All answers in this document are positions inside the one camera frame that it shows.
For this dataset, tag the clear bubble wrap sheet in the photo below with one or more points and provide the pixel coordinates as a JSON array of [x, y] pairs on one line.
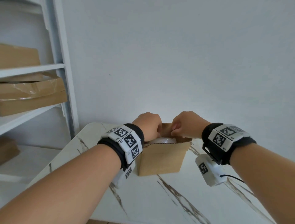
[[163, 140]]

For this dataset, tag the taped brown shelf carton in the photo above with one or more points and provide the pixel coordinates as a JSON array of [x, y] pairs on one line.
[[32, 101]]

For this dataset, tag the person's right hand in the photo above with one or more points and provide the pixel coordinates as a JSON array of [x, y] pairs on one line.
[[190, 125]]

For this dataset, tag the black left wristband, marker tiles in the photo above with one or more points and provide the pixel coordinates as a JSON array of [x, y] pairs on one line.
[[129, 139]]

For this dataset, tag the person's right forearm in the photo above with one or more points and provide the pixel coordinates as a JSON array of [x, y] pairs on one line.
[[265, 182]]

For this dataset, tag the person's left hand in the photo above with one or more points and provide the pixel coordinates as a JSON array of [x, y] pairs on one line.
[[149, 125]]

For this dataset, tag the small brown shelf carton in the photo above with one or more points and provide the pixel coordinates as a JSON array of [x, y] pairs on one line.
[[8, 151]]

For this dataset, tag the black wristband, marker tiles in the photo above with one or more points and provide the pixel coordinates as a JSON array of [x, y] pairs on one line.
[[219, 138], [129, 139]]

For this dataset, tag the plain brown shelf carton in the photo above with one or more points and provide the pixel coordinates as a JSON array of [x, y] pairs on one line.
[[18, 56]]

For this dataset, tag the brown cardboard box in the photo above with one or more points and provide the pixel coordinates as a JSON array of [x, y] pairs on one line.
[[161, 159]]

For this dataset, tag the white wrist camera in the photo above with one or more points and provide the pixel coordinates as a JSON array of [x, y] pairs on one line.
[[212, 175], [128, 173]]

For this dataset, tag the black right wristband, marker tiles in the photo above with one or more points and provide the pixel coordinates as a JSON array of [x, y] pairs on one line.
[[219, 138]]

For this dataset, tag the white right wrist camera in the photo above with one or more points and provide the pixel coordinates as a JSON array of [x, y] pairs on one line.
[[212, 175]]

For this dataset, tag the person's left forearm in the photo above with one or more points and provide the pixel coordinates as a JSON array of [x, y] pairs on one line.
[[64, 189]]

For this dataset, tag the white metal shelf unit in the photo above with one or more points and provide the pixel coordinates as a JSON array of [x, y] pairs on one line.
[[66, 80]]

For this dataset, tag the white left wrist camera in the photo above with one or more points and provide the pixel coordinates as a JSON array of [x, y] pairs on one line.
[[128, 173]]

